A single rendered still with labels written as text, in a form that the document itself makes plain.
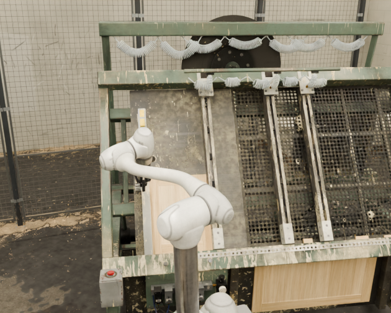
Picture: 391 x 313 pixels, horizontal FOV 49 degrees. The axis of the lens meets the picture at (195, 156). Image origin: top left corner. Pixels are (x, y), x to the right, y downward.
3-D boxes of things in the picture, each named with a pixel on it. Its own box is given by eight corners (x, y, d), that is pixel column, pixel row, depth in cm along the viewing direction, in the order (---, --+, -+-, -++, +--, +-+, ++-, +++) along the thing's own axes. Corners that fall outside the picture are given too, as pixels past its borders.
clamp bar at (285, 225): (278, 244, 274) (291, 241, 251) (257, 76, 306) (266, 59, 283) (293, 243, 276) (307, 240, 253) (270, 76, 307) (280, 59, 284)
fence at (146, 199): (144, 255, 262) (144, 254, 259) (138, 110, 288) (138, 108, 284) (152, 254, 263) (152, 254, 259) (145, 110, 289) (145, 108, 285)
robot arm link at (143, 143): (146, 142, 225) (125, 152, 219) (146, 120, 214) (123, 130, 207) (157, 155, 219) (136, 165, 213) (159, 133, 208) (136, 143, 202)
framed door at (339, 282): (251, 310, 309) (252, 312, 307) (255, 244, 290) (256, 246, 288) (367, 299, 322) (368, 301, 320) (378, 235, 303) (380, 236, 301)
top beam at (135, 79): (98, 90, 288) (97, 84, 279) (98, 77, 291) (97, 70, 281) (401, 84, 319) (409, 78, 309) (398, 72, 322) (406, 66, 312)
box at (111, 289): (101, 309, 236) (98, 281, 229) (102, 295, 247) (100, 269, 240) (123, 307, 237) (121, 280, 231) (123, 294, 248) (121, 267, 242)
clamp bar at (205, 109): (209, 249, 268) (216, 247, 245) (194, 76, 300) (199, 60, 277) (225, 248, 269) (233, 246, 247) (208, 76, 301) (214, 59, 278)
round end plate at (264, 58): (182, 120, 341) (182, 15, 314) (181, 118, 346) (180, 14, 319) (278, 117, 352) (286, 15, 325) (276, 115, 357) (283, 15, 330)
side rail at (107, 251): (103, 259, 265) (102, 258, 254) (100, 94, 294) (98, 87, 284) (113, 258, 266) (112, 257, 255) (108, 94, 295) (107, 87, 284)
